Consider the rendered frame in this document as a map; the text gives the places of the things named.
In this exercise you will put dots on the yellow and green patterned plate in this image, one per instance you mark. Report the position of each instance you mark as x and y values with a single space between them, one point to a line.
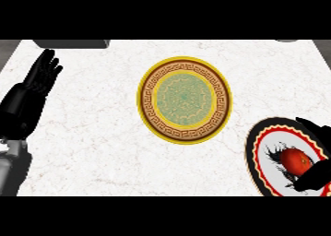
183 100

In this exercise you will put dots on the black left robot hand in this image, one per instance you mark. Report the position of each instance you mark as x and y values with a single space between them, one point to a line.
30 89

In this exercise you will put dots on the dark grey appliance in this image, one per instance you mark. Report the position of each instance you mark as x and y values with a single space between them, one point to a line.
72 44

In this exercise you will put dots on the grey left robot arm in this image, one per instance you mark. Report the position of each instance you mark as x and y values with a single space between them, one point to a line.
3 172

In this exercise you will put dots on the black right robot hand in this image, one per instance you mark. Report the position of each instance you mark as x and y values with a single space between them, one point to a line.
323 172

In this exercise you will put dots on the black red white plate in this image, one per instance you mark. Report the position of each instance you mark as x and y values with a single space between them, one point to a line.
267 159

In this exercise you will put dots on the red tomato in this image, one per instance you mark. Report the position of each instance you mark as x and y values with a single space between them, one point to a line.
295 161

